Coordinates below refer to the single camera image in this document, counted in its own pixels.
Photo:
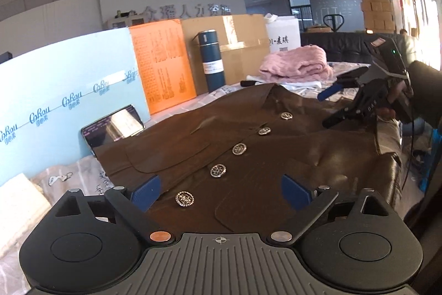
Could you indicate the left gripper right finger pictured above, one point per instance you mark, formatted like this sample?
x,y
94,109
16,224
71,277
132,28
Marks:
x,y
309,205

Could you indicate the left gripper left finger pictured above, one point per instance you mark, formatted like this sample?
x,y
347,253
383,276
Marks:
x,y
130,207

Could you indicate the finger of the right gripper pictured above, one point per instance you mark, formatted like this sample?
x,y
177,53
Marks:
x,y
343,81
351,112

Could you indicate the brown leather jacket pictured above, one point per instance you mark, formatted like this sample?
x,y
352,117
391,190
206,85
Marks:
x,y
220,167

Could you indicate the operator right hand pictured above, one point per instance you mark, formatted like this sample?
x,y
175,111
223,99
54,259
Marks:
x,y
397,104

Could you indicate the black leather sofa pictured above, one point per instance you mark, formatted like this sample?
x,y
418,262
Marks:
x,y
352,47

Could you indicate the pink folded sweater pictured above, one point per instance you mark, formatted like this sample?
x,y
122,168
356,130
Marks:
x,y
303,64

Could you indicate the pallet jack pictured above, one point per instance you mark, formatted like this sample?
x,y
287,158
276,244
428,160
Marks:
x,y
333,21

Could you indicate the stacked cardboard boxes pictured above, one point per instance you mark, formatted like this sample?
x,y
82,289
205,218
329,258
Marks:
x,y
378,16

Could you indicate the white printed bag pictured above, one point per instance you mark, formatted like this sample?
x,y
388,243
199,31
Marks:
x,y
283,32

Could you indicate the black smartphone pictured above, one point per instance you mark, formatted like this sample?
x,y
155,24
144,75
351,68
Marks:
x,y
120,124

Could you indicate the black remote stick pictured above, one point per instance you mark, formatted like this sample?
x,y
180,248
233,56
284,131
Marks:
x,y
249,83

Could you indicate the cartoon print bed sheet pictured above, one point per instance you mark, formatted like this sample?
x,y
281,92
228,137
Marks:
x,y
28,200

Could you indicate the large cardboard box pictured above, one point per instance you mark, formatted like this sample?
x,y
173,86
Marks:
x,y
243,45

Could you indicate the light blue foam board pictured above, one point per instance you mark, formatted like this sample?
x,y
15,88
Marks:
x,y
49,94

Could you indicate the dark blue thermos bottle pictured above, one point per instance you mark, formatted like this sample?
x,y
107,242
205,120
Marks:
x,y
211,59

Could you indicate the orange printed board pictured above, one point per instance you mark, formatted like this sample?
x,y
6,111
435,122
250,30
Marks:
x,y
163,64

